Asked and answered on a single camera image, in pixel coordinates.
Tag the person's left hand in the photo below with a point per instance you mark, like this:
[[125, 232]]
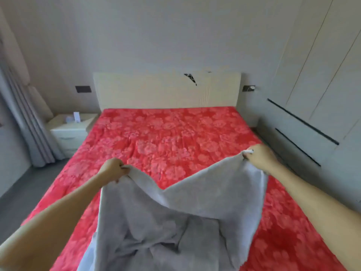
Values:
[[114, 169]]

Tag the person's right hand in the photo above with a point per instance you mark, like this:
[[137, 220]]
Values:
[[262, 158]]

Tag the blue-grey cloth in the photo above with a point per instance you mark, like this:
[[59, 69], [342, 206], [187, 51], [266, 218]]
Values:
[[186, 223]]

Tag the person's right forearm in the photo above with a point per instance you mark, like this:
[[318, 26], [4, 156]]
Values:
[[321, 206]]

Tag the person's left forearm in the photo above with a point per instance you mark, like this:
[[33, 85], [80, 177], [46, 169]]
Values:
[[51, 228]]

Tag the cream nightstand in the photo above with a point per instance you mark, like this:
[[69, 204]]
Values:
[[70, 135]]

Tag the red floral mattress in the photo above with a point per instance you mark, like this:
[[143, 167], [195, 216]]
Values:
[[169, 138]]

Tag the white wardrobe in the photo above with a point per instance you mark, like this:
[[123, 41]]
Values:
[[316, 81]]

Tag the grey curtain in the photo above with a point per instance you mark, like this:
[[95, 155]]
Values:
[[28, 127]]

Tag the black wall socket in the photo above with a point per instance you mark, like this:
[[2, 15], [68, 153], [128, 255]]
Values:
[[249, 88]]

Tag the dark wall switch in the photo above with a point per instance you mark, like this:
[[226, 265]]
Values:
[[83, 89]]

